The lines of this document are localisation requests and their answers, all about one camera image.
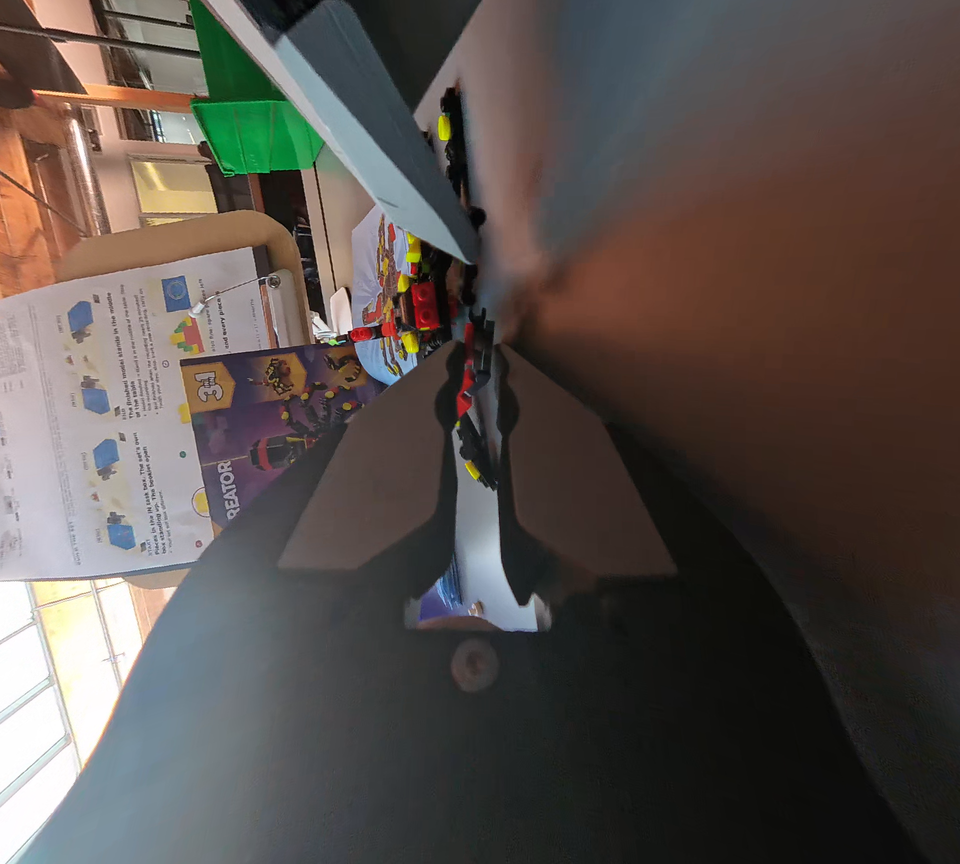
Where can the thin metal rod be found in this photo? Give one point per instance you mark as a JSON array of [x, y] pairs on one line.
[[90, 39]]

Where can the bright window with frame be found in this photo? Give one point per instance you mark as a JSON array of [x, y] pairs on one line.
[[37, 691]]

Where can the light blue lego instruction booklet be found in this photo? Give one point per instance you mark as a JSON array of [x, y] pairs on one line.
[[369, 264]]

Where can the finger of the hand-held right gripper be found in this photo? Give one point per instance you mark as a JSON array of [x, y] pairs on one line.
[[375, 121]]

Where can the small red lego piece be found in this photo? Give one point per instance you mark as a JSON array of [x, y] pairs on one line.
[[361, 334]]

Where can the purple lego box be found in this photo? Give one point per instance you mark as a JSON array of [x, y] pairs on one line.
[[262, 414]]

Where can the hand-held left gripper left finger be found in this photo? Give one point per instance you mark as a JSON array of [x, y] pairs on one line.
[[375, 489]]

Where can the white printed instruction sheet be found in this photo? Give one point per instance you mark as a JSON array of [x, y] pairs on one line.
[[97, 414]]

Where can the red and black lego assembly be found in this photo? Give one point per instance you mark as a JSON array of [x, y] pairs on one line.
[[469, 384]]

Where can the green plastic bin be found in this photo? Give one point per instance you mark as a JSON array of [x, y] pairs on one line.
[[247, 129]]

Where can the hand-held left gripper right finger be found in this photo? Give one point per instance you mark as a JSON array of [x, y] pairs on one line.
[[577, 496]]

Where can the red lego model with yellow studs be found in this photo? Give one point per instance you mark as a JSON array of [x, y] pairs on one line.
[[424, 301]]

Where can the shiny metal pipe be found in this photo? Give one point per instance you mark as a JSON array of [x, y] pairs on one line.
[[88, 181]]

